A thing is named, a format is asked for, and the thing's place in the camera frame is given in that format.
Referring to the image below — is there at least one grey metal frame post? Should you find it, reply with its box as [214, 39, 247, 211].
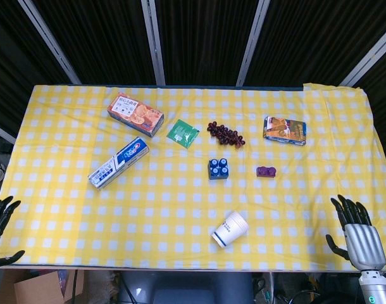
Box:
[235, 0, 271, 87]
[140, 0, 166, 86]
[17, 0, 82, 85]
[339, 30, 386, 87]

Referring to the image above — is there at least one orange biscuit box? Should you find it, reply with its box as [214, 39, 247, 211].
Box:
[106, 92, 165, 139]

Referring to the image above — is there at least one yellow white checkered tablecloth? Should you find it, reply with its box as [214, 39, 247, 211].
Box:
[0, 82, 386, 272]

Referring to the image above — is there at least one purple toy block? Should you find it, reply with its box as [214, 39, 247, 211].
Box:
[256, 165, 277, 178]

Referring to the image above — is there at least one green sachet packet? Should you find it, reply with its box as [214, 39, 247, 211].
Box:
[166, 119, 201, 149]

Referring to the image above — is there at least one brown cardboard box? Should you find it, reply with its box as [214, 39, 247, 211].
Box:
[3, 269, 85, 304]

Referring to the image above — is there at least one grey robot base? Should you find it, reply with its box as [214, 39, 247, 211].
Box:
[118, 270, 255, 304]

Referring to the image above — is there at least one blue plastic building brick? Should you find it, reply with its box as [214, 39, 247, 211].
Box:
[208, 157, 230, 181]

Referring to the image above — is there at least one white paper cup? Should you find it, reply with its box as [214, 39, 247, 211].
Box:
[211, 211, 249, 248]

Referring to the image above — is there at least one bunch of dark red grapes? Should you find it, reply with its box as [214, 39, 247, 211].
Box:
[207, 121, 246, 148]

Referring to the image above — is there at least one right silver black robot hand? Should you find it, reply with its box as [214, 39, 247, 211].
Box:
[325, 194, 386, 271]

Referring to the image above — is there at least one blue white toothpaste box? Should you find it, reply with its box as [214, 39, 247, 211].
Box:
[87, 136, 150, 191]

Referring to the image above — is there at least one orange brown snack box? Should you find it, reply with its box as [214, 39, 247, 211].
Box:
[263, 115, 308, 146]

